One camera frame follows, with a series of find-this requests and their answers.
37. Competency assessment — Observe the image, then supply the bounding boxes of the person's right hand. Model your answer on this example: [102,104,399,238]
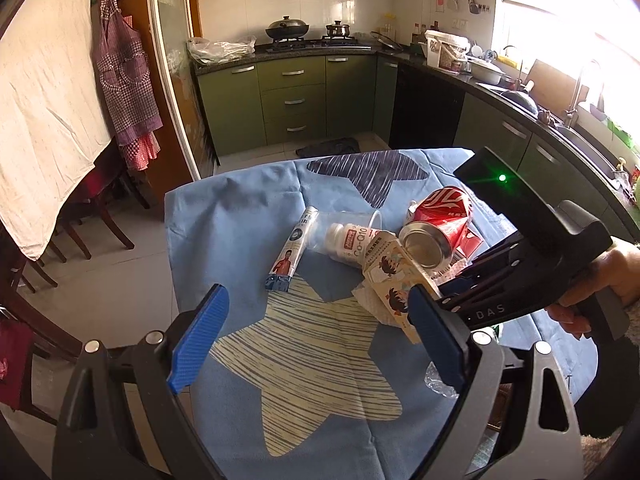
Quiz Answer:
[545,242,640,338]

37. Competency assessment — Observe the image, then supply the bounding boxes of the white hanging cloth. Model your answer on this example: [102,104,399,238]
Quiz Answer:
[0,0,113,261]

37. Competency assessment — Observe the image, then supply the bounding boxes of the person's right forearm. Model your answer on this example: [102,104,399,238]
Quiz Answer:
[617,297,640,346]

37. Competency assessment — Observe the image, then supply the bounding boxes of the crushed red soda can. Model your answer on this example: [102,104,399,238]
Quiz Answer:
[398,186,476,273]

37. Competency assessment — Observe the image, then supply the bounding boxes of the blue star-print tablecloth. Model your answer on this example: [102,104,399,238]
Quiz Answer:
[164,147,601,480]

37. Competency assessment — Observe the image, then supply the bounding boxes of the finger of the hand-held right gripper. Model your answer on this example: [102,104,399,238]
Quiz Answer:
[437,260,526,311]
[467,232,522,275]

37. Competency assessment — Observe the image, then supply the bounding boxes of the dark red cloth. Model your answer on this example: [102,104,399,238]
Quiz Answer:
[0,320,34,411]

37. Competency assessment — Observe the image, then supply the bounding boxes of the black wok with lid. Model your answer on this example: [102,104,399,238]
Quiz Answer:
[264,16,311,42]

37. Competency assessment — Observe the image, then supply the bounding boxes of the white tissue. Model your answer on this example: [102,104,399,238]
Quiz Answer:
[350,280,401,327]

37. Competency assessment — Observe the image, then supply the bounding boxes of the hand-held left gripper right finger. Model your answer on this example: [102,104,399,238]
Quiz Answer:
[407,284,583,480]

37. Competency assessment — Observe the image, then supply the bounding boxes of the dark pan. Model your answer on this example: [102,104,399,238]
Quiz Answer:
[500,89,539,114]

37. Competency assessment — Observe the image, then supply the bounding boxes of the white bucket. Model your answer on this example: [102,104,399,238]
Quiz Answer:
[425,30,471,70]

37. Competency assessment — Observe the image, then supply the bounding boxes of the gas stove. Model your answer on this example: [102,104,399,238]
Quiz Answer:
[265,36,373,54]

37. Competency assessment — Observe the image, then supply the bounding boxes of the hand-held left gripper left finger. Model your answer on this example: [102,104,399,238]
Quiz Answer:
[52,284,231,480]

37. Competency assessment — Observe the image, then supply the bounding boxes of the sliding door frame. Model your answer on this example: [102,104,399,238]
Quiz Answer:
[145,0,221,181]

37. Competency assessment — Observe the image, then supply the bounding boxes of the crumpled clear plastic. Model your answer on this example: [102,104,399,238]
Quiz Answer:
[425,360,461,401]

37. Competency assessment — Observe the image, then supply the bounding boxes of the dark wooden chair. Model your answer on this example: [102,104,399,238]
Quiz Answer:
[47,142,151,263]

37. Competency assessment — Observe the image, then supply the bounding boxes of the checked apron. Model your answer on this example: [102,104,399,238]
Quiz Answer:
[95,0,163,171]

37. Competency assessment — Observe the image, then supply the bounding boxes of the white pill bottle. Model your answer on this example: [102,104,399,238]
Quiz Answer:
[325,223,386,266]

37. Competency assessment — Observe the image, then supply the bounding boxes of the white enamel basin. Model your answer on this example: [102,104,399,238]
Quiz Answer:
[470,57,511,86]

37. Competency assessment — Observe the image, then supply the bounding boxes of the plastic bags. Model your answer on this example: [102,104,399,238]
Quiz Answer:
[187,35,257,65]

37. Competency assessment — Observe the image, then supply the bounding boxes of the glass pot lid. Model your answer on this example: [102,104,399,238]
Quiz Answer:
[370,31,403,52]

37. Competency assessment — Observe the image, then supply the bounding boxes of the printed paper carton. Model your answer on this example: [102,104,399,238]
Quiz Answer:
[361,230,451,346]

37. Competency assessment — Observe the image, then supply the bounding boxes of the green kitchen cabinets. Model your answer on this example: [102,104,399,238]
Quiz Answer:
[192,52,640,241]

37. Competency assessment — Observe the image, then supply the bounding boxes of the red wrapper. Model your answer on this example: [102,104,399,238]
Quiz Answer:
[450,230,485,266]

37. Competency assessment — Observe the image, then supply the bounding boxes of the black built-in appliance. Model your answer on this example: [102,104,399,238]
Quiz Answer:
[390,64,466,151]

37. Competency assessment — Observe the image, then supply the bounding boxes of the wooden cutting board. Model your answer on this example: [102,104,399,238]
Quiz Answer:
[525,59,576,106]

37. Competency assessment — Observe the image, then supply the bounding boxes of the person's knit sweater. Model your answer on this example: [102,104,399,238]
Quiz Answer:
[582,435,626,480]

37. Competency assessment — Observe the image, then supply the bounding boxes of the dark floor mat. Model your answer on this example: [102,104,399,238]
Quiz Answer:
[295,136,361,158]

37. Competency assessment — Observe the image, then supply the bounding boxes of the clear plastic cup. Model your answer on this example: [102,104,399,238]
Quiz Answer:
[305,209,385,257]

